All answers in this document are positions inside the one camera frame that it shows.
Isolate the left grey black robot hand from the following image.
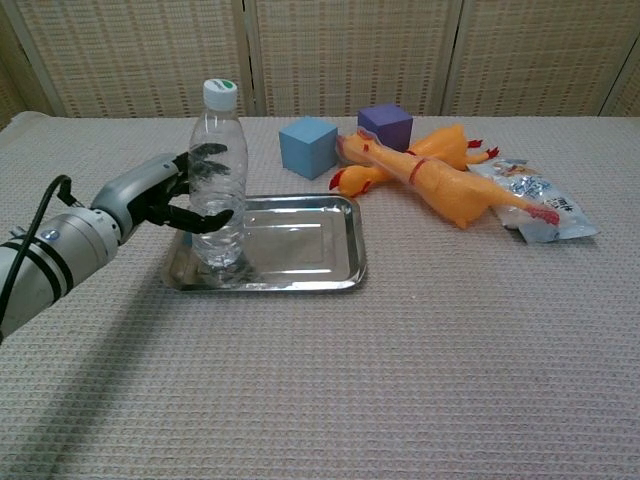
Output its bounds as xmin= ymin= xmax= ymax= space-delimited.
xmin=89 ymin=142 xmax=235 ymax=246

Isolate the transparent plastic water bottle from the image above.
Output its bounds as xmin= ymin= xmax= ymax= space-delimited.
xmin=187 ymin=78 xmax=250 ymax=272

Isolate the stainless steel rectangular tray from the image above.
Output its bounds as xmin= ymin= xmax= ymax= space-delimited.
xmin=162 ymin=194 xmax=368 ymax=293

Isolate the blue foam cube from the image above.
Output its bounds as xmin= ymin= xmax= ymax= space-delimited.
xmin=278 ymin=116 xmax=340 ymax=182

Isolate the woven folding screen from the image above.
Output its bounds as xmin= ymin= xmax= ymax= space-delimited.
xmin=0 ymin=0 xmax=640 ymax=130

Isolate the beige waffle tablecloth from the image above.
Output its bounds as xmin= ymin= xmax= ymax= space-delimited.
xmin=0 ymin=110 xmax=640 ymax=480

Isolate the purple foam cube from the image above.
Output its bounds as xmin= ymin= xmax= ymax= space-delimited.
xmin=356 ymin=103 xmax=414 ymax=153

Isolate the large yellow rubber chicken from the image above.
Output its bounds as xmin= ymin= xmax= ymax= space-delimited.
xmin=335 ymin=127 xmax=562 ymax=231

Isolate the small yellow rubber chicken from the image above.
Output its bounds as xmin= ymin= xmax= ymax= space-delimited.
xmin=328 ymin=123 xmax=501 ymax=197

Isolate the white blue snack bag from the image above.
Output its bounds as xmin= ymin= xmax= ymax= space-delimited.
xmin=467 ymin=158 xmax=600 ymax=245

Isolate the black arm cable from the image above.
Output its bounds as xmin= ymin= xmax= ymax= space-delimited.
xmin=0 ymin=174 xmax=81 ymax=326

